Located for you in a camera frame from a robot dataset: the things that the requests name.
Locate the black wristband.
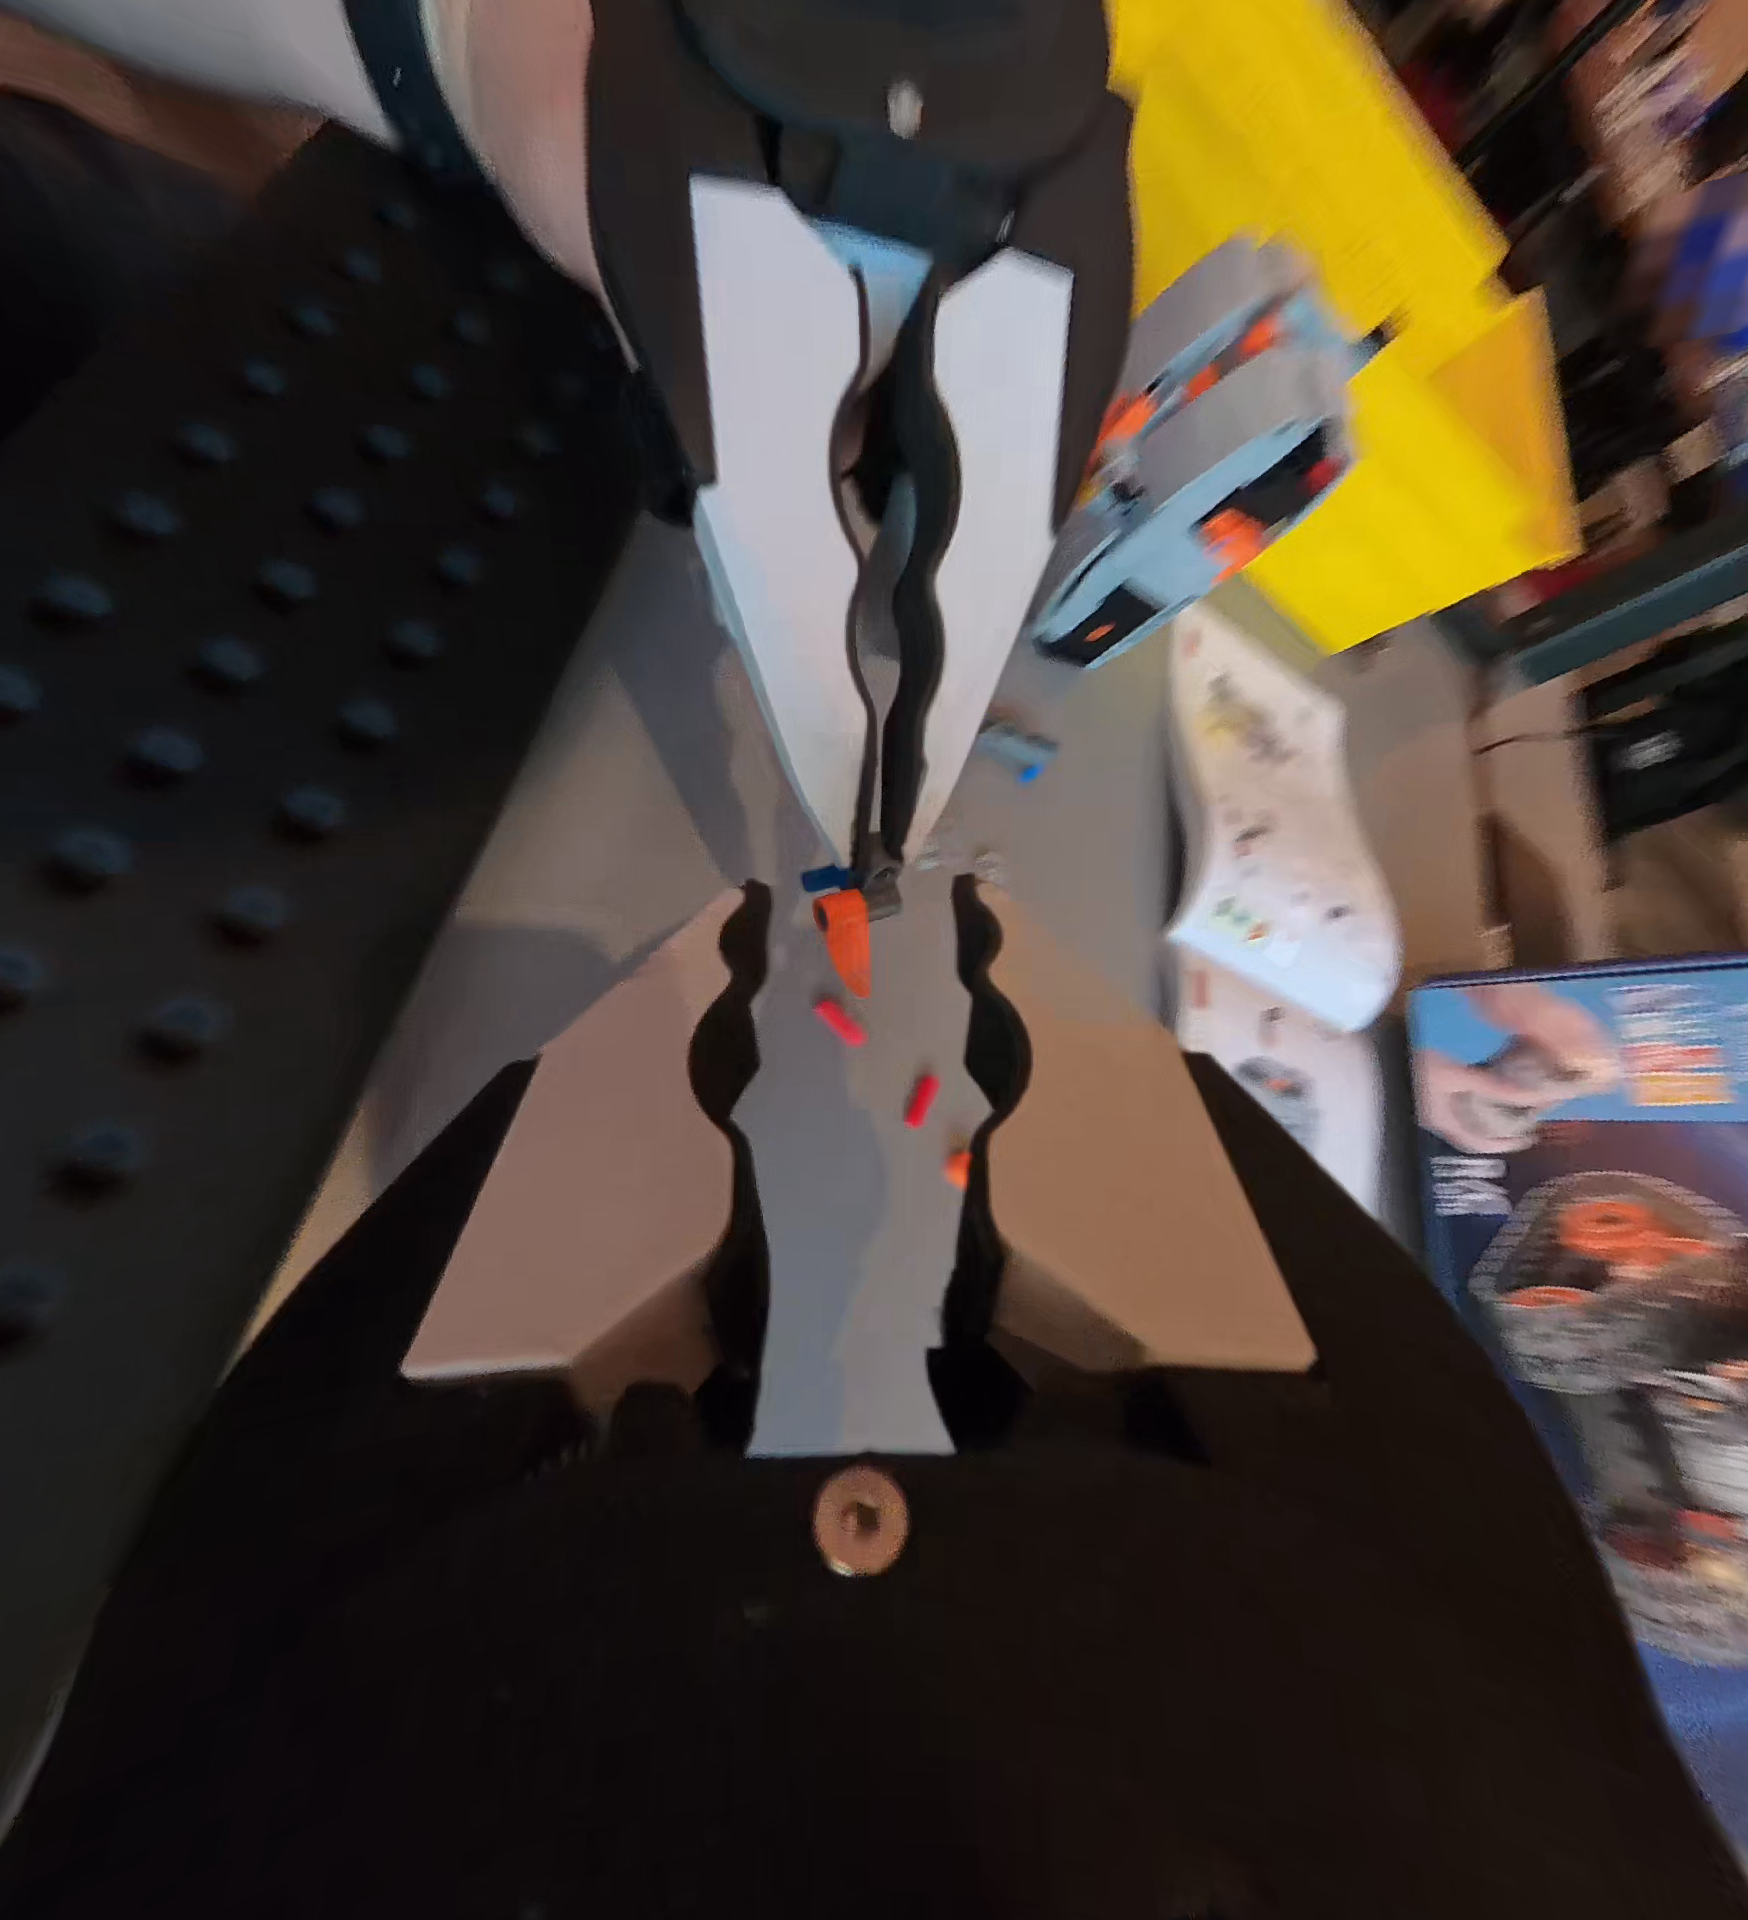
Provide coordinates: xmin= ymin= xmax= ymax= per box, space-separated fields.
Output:
xmin=340 ymin=0 xmax=507 ymax=190

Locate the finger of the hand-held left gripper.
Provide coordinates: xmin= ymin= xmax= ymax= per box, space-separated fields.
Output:
xmin=874 ymin=248 xmax=1076 ymax=886
xmin=689 ymin=178 xmax=881 ymax=879

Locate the black perforated panel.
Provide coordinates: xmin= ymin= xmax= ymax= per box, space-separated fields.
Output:
xmin=0 ymin=122 xmax=654 ymax=1532

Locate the dark monitor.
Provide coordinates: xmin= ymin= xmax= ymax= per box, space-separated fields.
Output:
xmin=1474 ymin=496 xmax=1748 ymax=691

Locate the grey robot model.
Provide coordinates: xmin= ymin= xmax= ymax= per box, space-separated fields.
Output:
xmin=1030 ymin=240 xmax=1394 ymax=669

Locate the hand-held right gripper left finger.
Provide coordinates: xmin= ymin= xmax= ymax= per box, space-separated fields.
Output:
xmin=399 ymin=883 xmax=776 ymax=1455

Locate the yellow storage bin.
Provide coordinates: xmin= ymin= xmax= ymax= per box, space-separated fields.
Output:
xmin=1105 ymin=0 xmax=1581 ymax=656

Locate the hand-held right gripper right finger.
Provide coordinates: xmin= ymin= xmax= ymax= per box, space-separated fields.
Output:
xmin=929 ymin=875 xmax=1321 ymax=1455

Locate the open instruction booklet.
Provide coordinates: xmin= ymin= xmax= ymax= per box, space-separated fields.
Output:
xmin=1164 ymin=613 xmax=1415 ymax=1218

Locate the person's left hand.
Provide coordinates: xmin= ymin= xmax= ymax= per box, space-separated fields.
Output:
xmin=429 ymin=0 xmax=638 ymax=357

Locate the robot kit box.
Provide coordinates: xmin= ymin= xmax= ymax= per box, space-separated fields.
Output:
xmin=1406 ymin=946 xmax=1748 ymax=1920

